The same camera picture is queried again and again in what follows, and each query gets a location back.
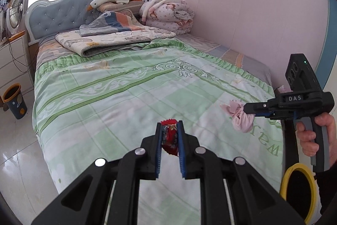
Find cardboard box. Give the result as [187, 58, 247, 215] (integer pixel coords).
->
[274, 85, 289, 96]

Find pink cloth scrap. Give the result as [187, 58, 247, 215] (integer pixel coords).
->
[221, 101, 255, 133]

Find electric fan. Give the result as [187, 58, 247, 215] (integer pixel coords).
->
[6, 0, 23, 34]

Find blue tufted headboard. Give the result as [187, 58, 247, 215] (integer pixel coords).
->
[25, 0, 100, 45]

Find green patterned quilt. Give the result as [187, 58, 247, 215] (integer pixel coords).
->
[32, 37, 284, 225]

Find white nightstand drawers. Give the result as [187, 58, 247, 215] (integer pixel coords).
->
[0, 34, 33, 97]

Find pink floral folded comforter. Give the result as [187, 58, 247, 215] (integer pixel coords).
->
[139, 0, 195, 35]

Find folded cartoon blanket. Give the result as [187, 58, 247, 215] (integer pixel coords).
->
[55, 27, 176, 57]

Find red small wrapper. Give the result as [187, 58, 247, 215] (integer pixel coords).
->
[161, 119, 178, 156]

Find striped bed sheet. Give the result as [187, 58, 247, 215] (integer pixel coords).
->
[177, 34, 272, 86]

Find right hand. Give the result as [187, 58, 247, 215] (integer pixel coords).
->
[296, 112, 336, 167]

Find blue orange striped pillow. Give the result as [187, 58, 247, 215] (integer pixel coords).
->
[79, 11, 145, 37]

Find yellow rimmed black trash bin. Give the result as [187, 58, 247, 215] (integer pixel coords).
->
[279, 163, 318, 224]

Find small blue orange bin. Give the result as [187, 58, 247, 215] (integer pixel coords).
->
[3, 83, 27, 120]

